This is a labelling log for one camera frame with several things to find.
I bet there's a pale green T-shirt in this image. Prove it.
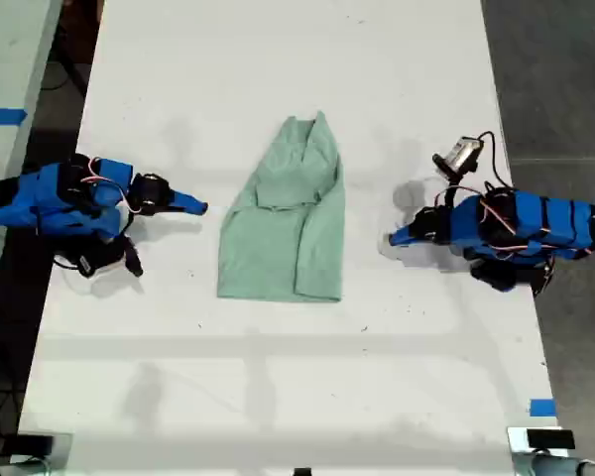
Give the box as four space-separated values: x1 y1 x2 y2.
216 110 347 303

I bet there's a silver and black small box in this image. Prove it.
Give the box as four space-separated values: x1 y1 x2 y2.
14 431 73 465
507 425 576 457

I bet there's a grey stand foot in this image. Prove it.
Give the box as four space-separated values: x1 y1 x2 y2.
513 453 595 476
0 458 56 476

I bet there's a short black camera stalk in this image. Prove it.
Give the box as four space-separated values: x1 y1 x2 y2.
122 233 145 278
443 172 470 209

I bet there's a black camera box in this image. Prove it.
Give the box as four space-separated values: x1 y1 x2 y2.
431 136 485 179
76 245 125 279

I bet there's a black camera cable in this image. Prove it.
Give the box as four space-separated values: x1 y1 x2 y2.
53 252 83 272
475 130 515 192

